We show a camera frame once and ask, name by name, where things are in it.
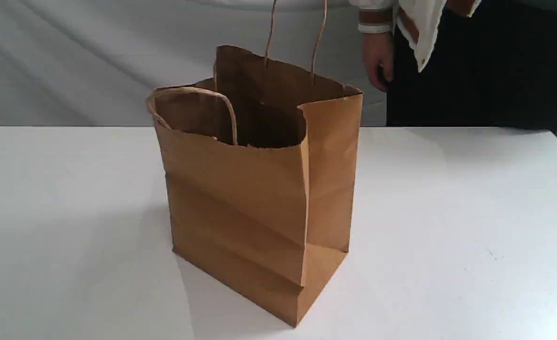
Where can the person's dark torso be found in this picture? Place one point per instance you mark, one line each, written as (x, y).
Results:
(497, 68)

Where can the person's right hand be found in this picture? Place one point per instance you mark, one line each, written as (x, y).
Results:
(378, 56)

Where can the brown paper bag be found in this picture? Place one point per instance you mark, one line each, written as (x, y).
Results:
(260, 166)

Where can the white jacket sleeve forearm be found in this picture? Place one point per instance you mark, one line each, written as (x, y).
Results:
(418, 20)

